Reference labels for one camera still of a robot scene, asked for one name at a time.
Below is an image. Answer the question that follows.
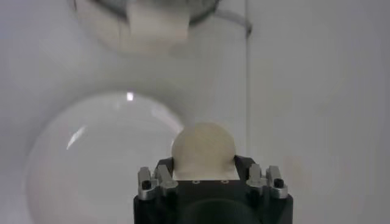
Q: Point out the white round plate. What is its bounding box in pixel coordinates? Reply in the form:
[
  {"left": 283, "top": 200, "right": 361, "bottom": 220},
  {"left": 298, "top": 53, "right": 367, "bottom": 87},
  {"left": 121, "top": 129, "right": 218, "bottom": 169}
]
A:
[{"left": 24, "top": 91, "right": 186, "bottom": 224}]

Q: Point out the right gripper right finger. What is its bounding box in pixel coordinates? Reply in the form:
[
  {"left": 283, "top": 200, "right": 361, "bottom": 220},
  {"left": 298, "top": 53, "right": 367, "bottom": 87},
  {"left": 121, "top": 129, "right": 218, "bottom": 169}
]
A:
[{"left": 234, "top": 155, "right": 289, "bottom": 200}]

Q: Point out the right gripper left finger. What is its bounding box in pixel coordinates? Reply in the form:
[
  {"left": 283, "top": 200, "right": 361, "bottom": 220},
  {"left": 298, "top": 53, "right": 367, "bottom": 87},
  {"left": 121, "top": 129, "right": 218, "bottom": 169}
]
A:
[{"left": 136, "top": 156, "right": 179, "bottom": 201}]

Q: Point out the white steamed baozi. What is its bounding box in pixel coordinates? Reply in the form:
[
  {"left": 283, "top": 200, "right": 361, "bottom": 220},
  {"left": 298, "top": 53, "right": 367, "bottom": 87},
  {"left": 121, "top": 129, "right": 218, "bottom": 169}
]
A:
[{"left": 171, "top": 122, "right": 240, "bottom": 181}]

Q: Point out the cream electric cooker base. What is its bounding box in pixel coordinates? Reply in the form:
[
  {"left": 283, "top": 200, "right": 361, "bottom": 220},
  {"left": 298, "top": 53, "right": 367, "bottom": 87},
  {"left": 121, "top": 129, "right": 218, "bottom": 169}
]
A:
[{"left": 73, "top": 0, "right": 196, "bottom": 57}]

